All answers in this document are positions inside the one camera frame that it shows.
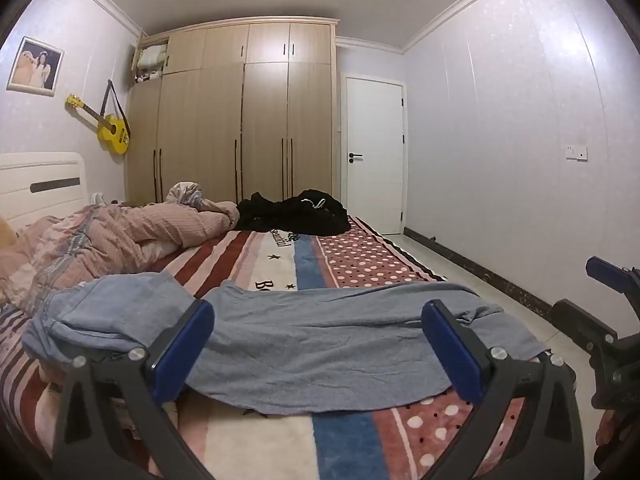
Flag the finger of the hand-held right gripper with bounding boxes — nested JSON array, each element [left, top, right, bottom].
[[586, 256, 640, 297], [551, 299, 620, 357]]

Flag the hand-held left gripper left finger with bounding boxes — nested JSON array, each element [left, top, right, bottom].
[[50, 299, 217, 480]]

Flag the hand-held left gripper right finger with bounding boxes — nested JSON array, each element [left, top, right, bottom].
[[421, 300, 586, 480]]

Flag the blue-grey pants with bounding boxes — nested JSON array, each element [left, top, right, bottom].
[[21, 272, 548, 417]]

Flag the person's right hand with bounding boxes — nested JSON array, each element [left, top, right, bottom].
[[594, 406, 628, 463]]

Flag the striped dotted printed blanket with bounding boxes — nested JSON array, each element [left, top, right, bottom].
[[0, 215, 531, 480]]

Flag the pink quilt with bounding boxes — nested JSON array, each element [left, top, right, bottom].
[[0, 180, 241, 311]]

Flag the black clothes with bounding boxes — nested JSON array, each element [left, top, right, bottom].
[[235, 189, 351, 235]]

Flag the white door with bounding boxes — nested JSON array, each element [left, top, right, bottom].
[[341, 74, 406, 235]]

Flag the white bed headboard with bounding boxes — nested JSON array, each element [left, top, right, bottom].
[[0, 152, 89, 233]]

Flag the wooden wardrobe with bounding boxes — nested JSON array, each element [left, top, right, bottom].
[[125, 16, 341, 207]]

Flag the yellow guitar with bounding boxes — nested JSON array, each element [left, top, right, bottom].
[[65, 80, 132, 156]]

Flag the folded bedding stack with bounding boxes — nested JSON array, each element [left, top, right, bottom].
[[133, 45, 168, 83]]

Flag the framed wall picture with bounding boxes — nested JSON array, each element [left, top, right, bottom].
[[6, 36, 65, 97]]

